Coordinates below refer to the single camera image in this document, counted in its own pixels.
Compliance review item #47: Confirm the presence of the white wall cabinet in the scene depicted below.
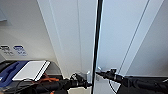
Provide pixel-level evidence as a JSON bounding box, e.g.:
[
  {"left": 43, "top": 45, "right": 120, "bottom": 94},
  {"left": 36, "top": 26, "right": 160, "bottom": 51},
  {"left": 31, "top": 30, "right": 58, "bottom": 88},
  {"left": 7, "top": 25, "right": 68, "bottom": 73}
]
[{"left": 0, "top": 8, "right": 8, "bottom": 23}]

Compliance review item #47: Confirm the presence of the white door handle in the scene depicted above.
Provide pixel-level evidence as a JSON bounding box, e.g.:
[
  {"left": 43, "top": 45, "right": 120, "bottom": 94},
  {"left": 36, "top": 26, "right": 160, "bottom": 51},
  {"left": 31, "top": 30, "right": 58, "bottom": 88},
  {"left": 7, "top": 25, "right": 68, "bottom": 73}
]
[
  {"left": 85, "top": 69, "right": 91, "bottom": 83},
  {"left": 96, "top": 66, "right": 101, "bottom": 81}
]

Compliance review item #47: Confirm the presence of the white wall sign blue print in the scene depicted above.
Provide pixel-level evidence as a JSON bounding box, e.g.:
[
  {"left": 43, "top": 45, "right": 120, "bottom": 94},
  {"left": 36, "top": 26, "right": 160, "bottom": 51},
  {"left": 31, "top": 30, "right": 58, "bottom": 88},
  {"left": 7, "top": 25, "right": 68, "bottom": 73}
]
[{"left": 13, "top": 44, "right": 28, "bottom": 57}]

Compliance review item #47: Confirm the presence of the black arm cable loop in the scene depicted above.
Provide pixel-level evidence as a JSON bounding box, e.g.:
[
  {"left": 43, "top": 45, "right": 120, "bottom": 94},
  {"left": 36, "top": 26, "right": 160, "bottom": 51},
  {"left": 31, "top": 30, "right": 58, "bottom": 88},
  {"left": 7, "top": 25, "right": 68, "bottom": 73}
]
[{"left": 107, "top": 79, "right": 120, "bottom": 94}]

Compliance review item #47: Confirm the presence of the blue plastic tray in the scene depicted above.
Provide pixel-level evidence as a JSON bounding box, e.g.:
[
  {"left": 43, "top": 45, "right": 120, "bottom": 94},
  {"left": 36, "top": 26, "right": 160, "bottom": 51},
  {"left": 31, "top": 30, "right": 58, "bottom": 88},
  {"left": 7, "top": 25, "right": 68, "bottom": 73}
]
[{"left": 0, "top": 61, "right": 30, "bottom": 86}]

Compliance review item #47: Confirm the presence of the white wardrobe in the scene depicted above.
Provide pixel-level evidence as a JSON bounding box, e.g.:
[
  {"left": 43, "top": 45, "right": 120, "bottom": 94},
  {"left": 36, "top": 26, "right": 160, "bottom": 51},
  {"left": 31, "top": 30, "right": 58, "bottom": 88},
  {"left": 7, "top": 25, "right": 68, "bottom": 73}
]
[{"left": 35, "top": 0, "right": 168, "bottom": 94}]

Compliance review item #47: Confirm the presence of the orange metal frame stand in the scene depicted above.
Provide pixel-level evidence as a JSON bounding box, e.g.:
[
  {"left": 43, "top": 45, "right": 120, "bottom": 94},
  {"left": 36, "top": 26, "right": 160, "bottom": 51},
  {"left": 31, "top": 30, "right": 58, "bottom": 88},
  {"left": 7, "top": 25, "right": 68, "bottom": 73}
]
[{"left": 35, "top": 75, "right": 62, "bottom": 85}]

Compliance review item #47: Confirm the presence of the white flat board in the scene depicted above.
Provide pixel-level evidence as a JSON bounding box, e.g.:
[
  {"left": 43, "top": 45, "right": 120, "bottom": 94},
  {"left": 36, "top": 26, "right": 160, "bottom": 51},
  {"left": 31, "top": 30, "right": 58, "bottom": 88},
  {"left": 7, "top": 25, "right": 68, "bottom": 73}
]
[{"left": 11, "top": 60, "right": 51, "bottom": 82}]

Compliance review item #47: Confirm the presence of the white wall sign dark print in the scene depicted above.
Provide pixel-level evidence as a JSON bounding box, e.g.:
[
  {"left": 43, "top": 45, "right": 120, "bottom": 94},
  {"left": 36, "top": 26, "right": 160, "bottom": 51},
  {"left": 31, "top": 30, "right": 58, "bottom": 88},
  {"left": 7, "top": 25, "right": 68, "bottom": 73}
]
[{"left": 0, "top": 44, "right": 14, "bottom": 56}]

